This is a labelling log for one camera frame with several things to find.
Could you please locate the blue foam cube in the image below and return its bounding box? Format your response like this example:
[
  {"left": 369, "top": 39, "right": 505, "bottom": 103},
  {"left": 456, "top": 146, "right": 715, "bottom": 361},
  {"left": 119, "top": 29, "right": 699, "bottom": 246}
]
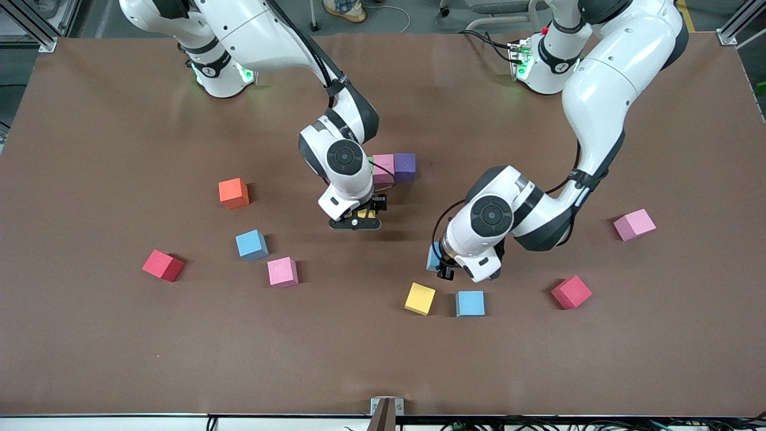
[
  {"left": 235, "top": 229, "right": 269, "bottom": 262},
  {"left": 455, "top": 290, "right": 486, "bottom": 318},
  {"left": 425, "top": 241, "right": 448, "bottom": 272}
]

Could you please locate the pink foam cube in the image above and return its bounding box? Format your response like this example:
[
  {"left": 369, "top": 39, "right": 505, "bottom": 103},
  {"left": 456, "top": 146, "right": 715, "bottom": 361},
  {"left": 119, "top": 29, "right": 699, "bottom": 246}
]
[
  {"left": 371, "top": 153, "right": 396, "bottom": 184},
  {"left": 267, "top": 256, "right": 299, "bottom": 289},
  {"left": 613, "top": 208, "right": 657, "bottom": 242}
]

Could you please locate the purple foam cube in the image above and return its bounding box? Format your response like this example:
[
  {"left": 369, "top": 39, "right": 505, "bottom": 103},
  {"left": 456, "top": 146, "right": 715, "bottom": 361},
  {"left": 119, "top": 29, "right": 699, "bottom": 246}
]
[{"left": 394, "top": 153, "right": 417, "bottom": 182}]

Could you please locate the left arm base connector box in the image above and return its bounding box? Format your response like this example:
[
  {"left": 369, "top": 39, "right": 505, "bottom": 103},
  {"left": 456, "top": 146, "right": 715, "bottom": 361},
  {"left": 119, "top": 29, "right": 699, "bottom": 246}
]
[{"left": 507, "top": 38, "right": 534, "bottom": 82}]

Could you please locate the red foam cube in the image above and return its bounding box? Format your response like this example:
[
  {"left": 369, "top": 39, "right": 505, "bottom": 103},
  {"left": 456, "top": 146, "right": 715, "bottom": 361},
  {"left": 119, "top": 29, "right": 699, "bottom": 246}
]
[
  {"left": 141, "top": 249, "right": 185, "bottom": 283},
  {"left": 551, "top": 275, "right": 593, "bottom": 310}
]

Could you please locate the orange foam cube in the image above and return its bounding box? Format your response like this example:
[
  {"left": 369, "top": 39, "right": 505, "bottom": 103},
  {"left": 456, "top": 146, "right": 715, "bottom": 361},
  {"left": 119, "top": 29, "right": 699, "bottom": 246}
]
[{"left": 218, "top": 177, "right": 250, "bottom": 210}]

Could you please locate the beige shoe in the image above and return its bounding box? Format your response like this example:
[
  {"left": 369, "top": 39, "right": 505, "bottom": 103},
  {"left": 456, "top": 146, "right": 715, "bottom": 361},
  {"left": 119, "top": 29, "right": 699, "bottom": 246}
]
[{"left": 322, "top": 0, "right": 367, "bottom": 23}]

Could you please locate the grey chair base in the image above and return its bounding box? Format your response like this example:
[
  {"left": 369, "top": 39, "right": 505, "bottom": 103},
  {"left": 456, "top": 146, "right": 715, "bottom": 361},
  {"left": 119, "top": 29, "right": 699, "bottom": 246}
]
[{"left": 436, "top": 0, "right": 542, "bottom": 32}]

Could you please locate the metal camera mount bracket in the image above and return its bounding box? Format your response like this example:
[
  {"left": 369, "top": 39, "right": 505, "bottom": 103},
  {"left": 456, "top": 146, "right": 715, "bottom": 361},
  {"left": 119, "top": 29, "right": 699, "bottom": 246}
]
[{"left": 366, "top": 396, "right": 405, "bottom": 431}]

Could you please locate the white floor cable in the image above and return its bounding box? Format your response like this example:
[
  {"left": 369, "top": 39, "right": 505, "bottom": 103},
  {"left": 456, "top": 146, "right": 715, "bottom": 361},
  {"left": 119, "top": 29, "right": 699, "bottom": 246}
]
[{"left": 359, "top": 5, "right": 412, "bottom": 34}]

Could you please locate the black left arm base cable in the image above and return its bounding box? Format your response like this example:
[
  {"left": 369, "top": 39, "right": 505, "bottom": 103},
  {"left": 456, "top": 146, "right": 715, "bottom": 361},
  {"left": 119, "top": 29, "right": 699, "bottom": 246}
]
[{"left": 460, "top": 29, "right": 516, "bottom": 63}]

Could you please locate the white table edge rail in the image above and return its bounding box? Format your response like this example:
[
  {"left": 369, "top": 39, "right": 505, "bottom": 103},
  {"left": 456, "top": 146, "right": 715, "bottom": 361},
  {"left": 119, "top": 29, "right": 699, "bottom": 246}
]
[{"left": 0, "top": 413, "right": 766, "bottom": 431}]

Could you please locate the aluminium frame post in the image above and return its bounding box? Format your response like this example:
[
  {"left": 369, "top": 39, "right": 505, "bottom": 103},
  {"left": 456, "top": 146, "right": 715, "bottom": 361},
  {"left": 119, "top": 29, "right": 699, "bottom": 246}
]
[
  {"left": 0, "top": 0, "right": 81, "bottom": 53},
  {"left": 717, "top": 0, "right": 766, "bottom": 47}
]

